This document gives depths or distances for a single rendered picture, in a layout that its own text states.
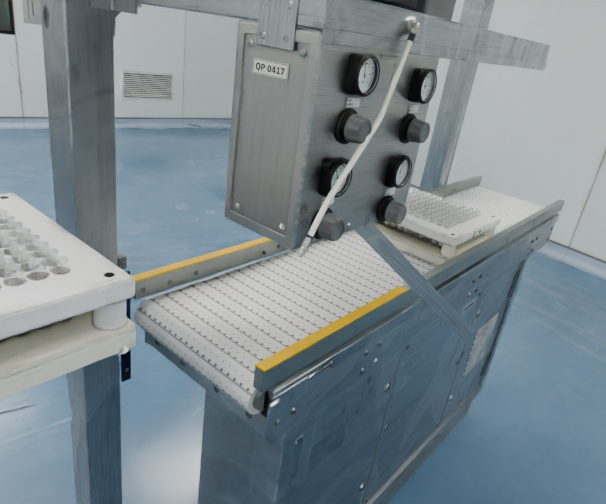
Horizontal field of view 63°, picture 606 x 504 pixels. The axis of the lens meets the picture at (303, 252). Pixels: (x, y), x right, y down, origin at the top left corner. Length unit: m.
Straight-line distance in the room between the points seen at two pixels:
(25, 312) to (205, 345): 0.34
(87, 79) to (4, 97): 5.05
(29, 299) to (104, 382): 0.47
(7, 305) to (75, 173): 0.31
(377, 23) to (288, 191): 0.17
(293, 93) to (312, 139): 0.04
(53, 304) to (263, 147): 0.23
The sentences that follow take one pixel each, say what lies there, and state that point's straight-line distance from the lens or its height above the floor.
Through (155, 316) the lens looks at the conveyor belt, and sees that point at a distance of 0.77.
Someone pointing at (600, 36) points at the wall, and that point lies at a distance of 3.98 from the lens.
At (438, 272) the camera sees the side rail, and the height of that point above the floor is 0.88.
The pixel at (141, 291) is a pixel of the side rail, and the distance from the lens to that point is 0.79.
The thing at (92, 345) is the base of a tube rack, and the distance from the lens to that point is 0.45.
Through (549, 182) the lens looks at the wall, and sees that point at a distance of 4.05.
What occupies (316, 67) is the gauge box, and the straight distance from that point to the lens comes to 0.45.
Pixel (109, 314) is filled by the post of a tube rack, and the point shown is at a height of 1.02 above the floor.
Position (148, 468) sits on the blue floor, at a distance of 1.69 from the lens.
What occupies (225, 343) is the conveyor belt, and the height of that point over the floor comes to 0.85.
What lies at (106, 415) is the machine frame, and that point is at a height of 0.64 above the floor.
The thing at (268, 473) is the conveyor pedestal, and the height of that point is 0.57.
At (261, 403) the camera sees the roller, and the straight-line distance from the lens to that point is 0.66.
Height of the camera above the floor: 1.26
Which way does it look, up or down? 24 degrees down
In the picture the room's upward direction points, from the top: 8 degrees clockwise
